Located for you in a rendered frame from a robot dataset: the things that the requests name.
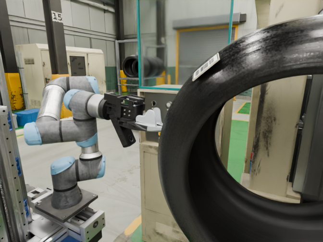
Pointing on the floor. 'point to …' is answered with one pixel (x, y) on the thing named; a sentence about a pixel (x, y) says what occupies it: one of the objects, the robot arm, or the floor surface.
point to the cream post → (279, 114)
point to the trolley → (127, 67)
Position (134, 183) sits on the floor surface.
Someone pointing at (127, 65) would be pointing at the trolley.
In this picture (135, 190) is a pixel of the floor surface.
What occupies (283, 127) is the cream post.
